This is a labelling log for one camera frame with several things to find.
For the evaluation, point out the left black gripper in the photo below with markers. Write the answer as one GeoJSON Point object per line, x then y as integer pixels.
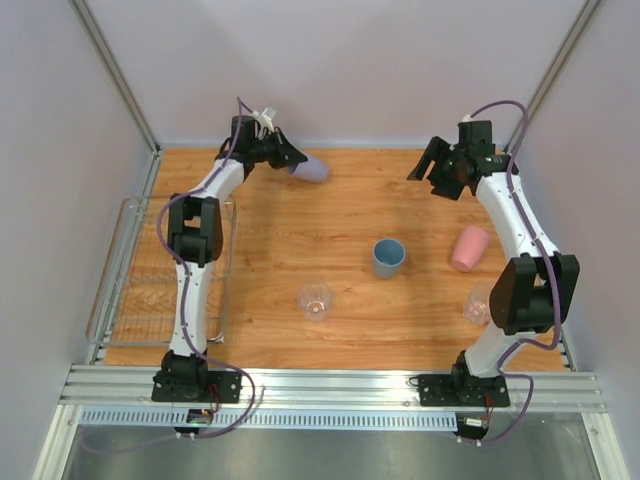
{"type": "Point", "coordinates": [288, 155]}

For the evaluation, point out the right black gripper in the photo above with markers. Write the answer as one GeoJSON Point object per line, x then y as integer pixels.
{"type": "Point", "coordinates": [439, 168]}

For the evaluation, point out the purple plastic cup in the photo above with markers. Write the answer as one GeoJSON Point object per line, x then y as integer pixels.
{"type": "Point", "coordinates": [311, 170]}

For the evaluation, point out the pink plastic cup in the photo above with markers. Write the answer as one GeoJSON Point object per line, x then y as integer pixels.
{"type": "Point", "coordinates": [470, 247]}

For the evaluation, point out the blue plastic cup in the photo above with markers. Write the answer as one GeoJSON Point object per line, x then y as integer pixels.
{"type": "Point", "coordinates": [388, 255]}

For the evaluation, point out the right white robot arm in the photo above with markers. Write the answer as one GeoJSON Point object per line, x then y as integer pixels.
{"type": "Point", "coordinates": [532, 295]}

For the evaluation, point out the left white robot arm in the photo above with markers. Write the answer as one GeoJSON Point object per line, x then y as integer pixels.
{"type": "Point", "coordinates": [190, 228]}

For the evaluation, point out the clear glass cup right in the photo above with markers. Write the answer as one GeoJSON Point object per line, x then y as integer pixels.
{"type": "Point", "coordinates": [476, 309]}

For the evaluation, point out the clear glass cup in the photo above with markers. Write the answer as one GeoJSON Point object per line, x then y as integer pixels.
{"type": "Point", "coordinates": [476, 309]}
{"type": "Point", "coordinates": [315, 300]}

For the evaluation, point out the clear glass cup centre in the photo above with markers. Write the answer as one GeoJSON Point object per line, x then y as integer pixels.
{"type": "Point", "coordinates": [315, 300]}

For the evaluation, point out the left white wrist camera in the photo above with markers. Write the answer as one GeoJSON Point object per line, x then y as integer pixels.
{"type": "Point", "coordinates": [265, 118]}

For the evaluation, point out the wire dish rack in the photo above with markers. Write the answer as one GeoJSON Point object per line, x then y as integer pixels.
{"type": "Point", "coordinates": [136, 301]}

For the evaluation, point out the right aluminium frame post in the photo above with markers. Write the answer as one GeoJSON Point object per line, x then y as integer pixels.
{"type": "Point", "coordinates": [580, 25]}

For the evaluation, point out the aluminium frame post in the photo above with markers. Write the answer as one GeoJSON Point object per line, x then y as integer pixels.
{"type": "Point", "coordinates": [580, 25]}
{"type": "Point", "coordinates": [98, 40]}

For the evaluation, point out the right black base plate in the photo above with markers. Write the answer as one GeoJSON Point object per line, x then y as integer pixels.
{"type": "Point", "coordinates": [443, 390]}

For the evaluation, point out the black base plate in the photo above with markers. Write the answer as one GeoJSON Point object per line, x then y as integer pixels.
{"type": "Point", "coordinates": [225, 387]}
{"type": "Point", "coordinates": [443, 390]}

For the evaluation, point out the left aluminium frame post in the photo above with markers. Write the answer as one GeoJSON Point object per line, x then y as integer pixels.
{"type": "Point", "coordinates": [98, 40]}

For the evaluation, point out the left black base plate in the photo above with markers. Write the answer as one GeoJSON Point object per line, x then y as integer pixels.
{"type": "Point", "coordinates": [225, 387]}

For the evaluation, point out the aluminium front rail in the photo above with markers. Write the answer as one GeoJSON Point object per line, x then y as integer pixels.
{"type": "Point", "coordinates": [564, 391]}

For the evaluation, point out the slotted cable duct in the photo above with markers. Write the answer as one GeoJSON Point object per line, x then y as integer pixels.
{"type": "Point", "coordinates": [272, 418]}

